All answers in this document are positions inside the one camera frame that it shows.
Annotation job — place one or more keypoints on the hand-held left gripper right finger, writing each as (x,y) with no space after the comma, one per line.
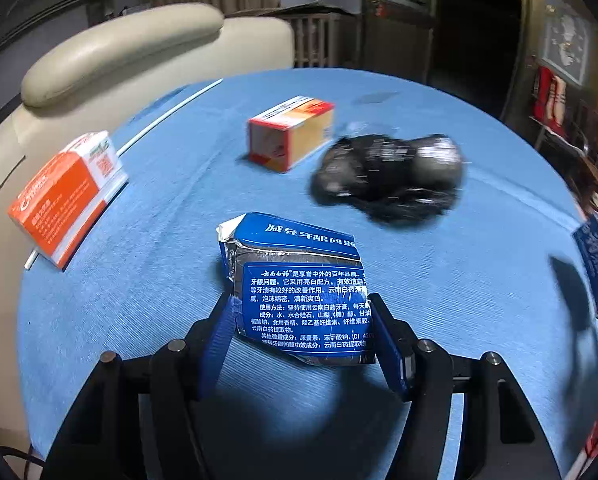
(391,355)

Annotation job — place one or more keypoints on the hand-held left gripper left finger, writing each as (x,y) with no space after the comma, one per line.
(214,355)

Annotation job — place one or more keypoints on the blue printed box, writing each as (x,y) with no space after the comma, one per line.
(591,245)

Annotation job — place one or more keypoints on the blue toothpaste box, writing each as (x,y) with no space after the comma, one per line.
(299,285)

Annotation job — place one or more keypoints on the black plastic bag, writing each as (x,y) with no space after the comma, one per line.
(379,170)

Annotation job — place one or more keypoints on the red and white medicine box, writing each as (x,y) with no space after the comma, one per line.
(304,130)

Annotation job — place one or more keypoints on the blue tablecloth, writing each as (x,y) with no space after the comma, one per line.
(154,260)

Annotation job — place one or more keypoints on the red cloth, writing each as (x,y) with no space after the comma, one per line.
(546,95)

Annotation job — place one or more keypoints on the orange tissue pack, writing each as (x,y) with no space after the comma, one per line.
(54,200)

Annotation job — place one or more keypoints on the thin white rod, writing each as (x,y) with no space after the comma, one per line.
(169,115)

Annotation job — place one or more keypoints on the wooden door with glass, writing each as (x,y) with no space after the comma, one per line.
(399,35)
(569,40)

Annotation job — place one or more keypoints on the clear tape patch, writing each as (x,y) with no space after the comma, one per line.
(379,97)

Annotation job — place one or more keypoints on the beige leather sofa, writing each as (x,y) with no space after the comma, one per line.
(129,45)

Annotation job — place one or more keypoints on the wooden crib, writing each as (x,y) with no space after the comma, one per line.
(319,35)

